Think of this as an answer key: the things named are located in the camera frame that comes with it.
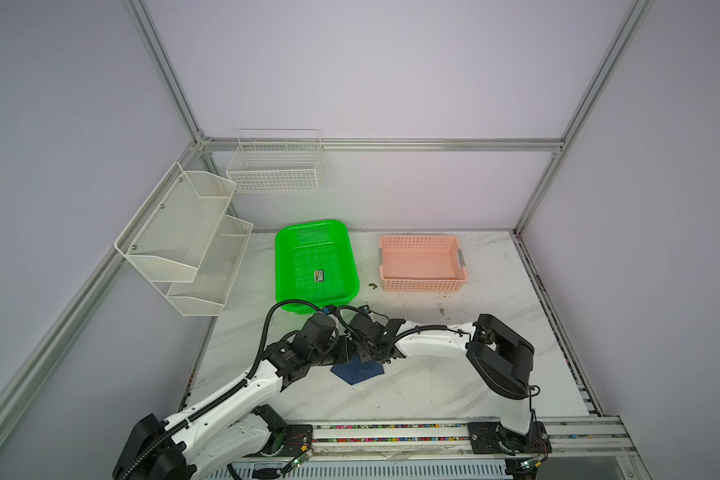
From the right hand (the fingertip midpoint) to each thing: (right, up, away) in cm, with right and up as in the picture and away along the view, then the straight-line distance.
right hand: (363, 348), depth 89 cm
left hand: (-2, +3, -11) cm, 11 cm away
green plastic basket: (-18, +26, +21) cm, 38 cm away
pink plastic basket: (+22, +25, +22) cm, 40 cm away
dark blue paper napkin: (-1, -4, -6) cm, 8 cm away
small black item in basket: (-16, +21, +18) cm, 32 cm away
